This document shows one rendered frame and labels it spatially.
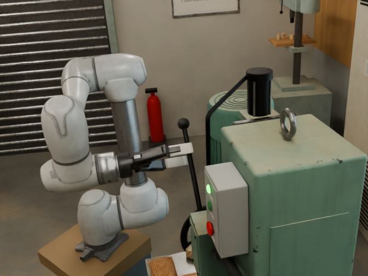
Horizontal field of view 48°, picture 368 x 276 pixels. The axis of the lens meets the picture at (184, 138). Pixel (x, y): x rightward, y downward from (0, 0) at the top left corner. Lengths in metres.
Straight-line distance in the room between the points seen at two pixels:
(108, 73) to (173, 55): 2.59
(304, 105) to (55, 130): 2.71
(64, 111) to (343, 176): 0.66
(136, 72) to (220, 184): 0.92
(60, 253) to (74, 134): 1.01
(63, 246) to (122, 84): 0.83
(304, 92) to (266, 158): 2.81
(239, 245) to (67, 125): 0.51
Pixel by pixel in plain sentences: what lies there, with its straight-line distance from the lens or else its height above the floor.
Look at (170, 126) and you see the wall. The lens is 4.41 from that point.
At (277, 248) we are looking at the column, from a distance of 0.85.
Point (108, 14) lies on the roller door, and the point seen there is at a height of 1.34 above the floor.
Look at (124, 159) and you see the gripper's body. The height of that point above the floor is 1.35.
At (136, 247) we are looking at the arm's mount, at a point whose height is 0.67.
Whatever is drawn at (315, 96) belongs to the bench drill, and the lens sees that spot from 3.55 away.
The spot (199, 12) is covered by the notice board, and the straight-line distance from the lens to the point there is 4.11.
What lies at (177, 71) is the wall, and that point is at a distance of 4.22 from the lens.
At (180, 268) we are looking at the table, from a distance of 1.47.
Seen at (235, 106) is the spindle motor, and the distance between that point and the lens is 1.07.
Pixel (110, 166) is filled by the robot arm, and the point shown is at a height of 1.34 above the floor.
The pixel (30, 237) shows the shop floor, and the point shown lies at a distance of 3.36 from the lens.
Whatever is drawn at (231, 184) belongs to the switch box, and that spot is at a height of 1.48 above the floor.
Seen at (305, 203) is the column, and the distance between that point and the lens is 0.81.
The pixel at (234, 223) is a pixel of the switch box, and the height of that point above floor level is 1.40.
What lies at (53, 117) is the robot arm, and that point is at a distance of 1.07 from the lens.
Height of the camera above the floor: 1.89
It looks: 25 degrees down
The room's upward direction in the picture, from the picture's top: 4 degrees counter-clockwise
